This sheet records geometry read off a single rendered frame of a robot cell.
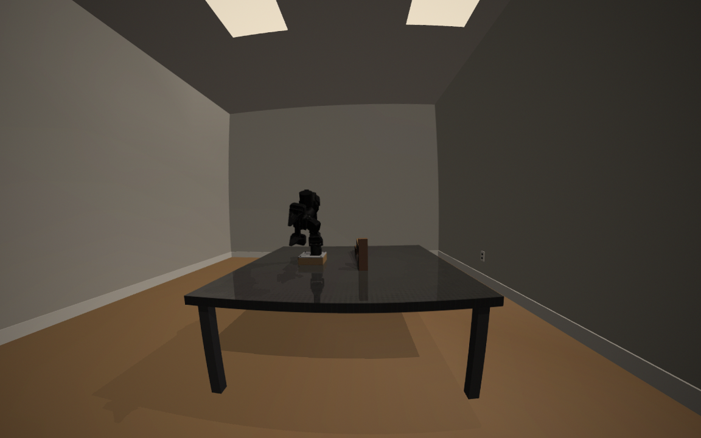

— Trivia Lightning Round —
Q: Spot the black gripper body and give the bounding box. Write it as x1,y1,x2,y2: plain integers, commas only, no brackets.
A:
290,203,310,245

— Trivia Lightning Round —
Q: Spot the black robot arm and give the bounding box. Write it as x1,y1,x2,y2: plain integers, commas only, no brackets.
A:
299,190,323,256

